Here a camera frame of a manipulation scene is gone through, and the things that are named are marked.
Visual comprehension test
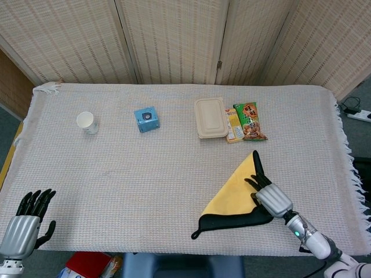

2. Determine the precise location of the small blue cardboard box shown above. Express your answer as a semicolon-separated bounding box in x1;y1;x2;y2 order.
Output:
133;106;161;133

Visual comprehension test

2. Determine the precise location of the yellow cloth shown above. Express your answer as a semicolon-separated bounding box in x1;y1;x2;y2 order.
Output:
191;149;274;240

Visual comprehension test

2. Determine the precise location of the white paper cup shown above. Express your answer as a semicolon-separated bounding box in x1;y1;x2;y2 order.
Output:
76;111;99;135

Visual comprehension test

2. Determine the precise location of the beige lidded lunch box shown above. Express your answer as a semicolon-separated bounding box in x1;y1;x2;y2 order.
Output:
194;97;228;140

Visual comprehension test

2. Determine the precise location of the yellow snack box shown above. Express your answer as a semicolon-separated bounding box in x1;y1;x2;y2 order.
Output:
224;108;246;144

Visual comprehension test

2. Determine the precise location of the green snack bag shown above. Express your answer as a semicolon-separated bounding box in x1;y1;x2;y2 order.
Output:
233;101;268;142

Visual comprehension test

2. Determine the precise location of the red package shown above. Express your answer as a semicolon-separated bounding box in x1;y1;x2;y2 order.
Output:
65;251;113;278

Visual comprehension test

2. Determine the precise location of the black power cable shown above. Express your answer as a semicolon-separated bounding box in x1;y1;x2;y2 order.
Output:
339;95;362;115

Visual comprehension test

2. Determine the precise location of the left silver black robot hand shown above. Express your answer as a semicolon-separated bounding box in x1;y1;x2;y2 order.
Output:
0;188;57;260

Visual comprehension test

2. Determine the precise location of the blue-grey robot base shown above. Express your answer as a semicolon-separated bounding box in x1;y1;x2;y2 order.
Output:
123;253;245;278

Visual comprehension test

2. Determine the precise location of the brown woven panel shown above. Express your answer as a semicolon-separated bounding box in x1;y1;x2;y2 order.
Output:
0;48;36;118

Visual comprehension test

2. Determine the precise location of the white waffle-weave tablecloth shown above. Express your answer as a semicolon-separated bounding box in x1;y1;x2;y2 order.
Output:
0;82;368;258

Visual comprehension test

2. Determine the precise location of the white power strip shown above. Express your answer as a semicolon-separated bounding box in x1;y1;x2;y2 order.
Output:
346;108;371;122

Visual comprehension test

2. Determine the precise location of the beige woven screen panel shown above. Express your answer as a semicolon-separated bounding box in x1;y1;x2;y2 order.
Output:
0;0;139;85
215;0;295;86
262;0;371;101
114;0;230;85

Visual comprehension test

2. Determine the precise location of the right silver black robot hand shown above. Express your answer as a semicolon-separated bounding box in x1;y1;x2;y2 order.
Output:
245;171;294;220

